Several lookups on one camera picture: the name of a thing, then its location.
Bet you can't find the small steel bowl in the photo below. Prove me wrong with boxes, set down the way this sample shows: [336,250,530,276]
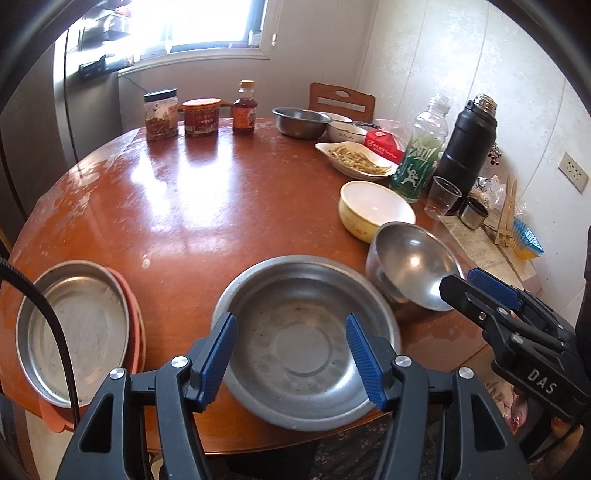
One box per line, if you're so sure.
[366,222,464,312]

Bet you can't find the wide steel basin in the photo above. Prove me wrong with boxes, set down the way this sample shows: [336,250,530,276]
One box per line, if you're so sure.
[213,255,401,432]

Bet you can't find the steel plate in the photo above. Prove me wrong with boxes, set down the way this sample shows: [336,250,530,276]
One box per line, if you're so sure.
[16,260,130,408]

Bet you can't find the yellow ceramic bowl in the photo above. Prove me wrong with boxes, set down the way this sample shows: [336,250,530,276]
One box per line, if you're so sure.
[339,181,416,244]

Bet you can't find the person right hand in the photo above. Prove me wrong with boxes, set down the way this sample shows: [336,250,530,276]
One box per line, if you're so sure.
[506,390,529,435]

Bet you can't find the paper sheet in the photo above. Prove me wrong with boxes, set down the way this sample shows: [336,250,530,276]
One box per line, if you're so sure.
[442,216,542,294]

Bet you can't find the blue cupcake liners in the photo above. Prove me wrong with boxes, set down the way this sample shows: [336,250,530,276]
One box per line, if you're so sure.
[510,218,544,260]

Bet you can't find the wooden clip stand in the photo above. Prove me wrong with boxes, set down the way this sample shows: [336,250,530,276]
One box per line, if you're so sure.
[494,175,517,247]

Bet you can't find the small steel cup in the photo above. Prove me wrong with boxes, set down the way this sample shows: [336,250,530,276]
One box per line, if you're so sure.
[459,197,489,230]

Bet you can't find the clear plastic cup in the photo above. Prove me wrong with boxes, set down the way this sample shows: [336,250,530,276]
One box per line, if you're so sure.
[424,176,462,221]

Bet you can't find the green drink bottle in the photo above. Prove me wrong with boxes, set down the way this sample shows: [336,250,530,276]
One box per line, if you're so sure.
[390,94,450,203]

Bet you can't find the black thermos flask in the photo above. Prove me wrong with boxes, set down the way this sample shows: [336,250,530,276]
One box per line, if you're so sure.
[435,94,497,207]

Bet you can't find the red tissue pack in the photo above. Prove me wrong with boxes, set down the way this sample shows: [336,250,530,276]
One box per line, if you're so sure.
[363,130,406,165]

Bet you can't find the white dish with food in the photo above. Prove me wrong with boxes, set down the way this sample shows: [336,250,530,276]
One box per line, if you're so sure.
[315,141,398,181]

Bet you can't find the white family bowl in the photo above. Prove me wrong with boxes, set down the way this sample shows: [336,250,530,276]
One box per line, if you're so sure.
[324,112,367,144]

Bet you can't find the wooden chair back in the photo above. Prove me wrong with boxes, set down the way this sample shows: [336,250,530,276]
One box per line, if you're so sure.
[308,82,376,123]

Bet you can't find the large steel bowl far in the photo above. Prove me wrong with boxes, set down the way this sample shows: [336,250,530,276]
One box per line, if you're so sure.
[273,107,331,140]

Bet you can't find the red label jar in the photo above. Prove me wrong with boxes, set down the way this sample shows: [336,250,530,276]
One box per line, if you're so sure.
[182,98,221,138]

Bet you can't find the brown sauce bottle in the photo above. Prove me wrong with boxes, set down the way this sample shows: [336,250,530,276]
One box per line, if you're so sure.
[232,80,257,135]

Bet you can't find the clear jar black lid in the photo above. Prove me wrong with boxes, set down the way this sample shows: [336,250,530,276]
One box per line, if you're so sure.
[143,88,178,142]

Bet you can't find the grey refrigerator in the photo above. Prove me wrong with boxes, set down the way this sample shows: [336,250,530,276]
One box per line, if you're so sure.
[0,27,139,222]

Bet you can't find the window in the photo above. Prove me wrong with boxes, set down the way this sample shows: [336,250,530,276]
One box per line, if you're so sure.
[78,0,283,77]

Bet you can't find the wall power socket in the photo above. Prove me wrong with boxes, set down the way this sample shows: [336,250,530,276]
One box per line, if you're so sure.
[558,152,589,193]

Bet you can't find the black cable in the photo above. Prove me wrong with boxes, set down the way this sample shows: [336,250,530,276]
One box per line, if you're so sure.
[0,255,82,425]

